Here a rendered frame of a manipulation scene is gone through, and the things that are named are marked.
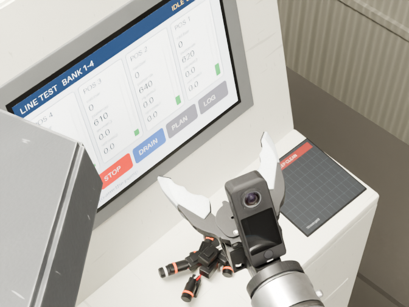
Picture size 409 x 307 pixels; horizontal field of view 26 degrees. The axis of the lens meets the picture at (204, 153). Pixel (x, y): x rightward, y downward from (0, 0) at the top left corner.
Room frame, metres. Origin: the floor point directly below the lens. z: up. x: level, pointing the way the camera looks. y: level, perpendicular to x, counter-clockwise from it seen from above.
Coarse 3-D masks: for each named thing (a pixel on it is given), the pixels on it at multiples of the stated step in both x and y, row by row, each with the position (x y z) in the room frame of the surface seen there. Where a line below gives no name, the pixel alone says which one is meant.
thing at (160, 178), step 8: (160, 176) 0.64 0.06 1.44; (160, 184) 0.62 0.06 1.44; (168, 184) 0.62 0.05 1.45; (176, 184) 0.62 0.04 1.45; (168, 192) 0.61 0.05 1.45; (176, 192) 0.61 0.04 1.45; (184, 192) 0.60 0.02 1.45; (176, 200) 0.59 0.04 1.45; (184, 200) 0.59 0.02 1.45; (192, 200) 0.59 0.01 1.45; (200, 200) 0.59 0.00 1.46; (208, 200) 0.59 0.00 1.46; (176, 208) 0.59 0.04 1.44; (192, 208) 0.58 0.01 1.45; (200, 208) 0.58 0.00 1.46; (208, 208) 0.58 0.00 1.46; (200, 216) 0.57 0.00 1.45
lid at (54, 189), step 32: (0, 128) 0.41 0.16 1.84; (32, 128) 0.40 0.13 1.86; (0, 160) 0.36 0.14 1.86; (32, 160) 0.35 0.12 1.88; (64, 160) 0.34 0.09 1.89; (0, 192) 0.32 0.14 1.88; (32, 192) 0.31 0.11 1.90; (64, 192) 0.31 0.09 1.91; (96, 192) 0.33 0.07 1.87; (0, 224) 0.29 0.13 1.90; (32, 224) 0.28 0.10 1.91; (64, 224) 0.28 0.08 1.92; (0, 256) 0.26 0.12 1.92; (32, 256) 0.25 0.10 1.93; (64, 256) 0.26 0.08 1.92; (0, 288) 0.23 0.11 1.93; (32, 288) 0.22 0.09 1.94; (64, 288) 0.23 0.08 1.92
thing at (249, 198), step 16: (240, 176) 0.57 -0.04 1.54; (256, 176) 0.56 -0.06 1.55; (240, 192) 0.54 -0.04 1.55; (256, 192) 0.55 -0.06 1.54; (240, 208) 0.54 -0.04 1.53; (256, 208) 0.54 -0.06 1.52; (272, 208) 0.54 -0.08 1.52; (240, 224) 0.53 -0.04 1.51; (256, 224) 0.53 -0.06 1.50; (272, 224) 0.53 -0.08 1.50; (256, 240) 0.52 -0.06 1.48; (272, 240) 0.52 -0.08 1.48; (256, 256) 0.51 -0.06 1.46; (272, 256) 0.51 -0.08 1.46
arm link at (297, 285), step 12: (276, 276) 0.48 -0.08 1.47; (288, 276) 0.48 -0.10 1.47; (300, 276) 0.48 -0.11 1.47; (264, 288) 0.47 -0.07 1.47; (276, 288) 0.46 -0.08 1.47; (288, 288) 0.46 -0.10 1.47; (300, 288) 0.46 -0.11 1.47; (312, 288) 0.47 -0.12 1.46; (252, 300) 0.46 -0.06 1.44; (264, 300) 0.45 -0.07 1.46; (276, 300) 0.45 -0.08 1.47; (288, 300) 0.45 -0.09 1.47; (300, 300) 0.45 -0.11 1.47
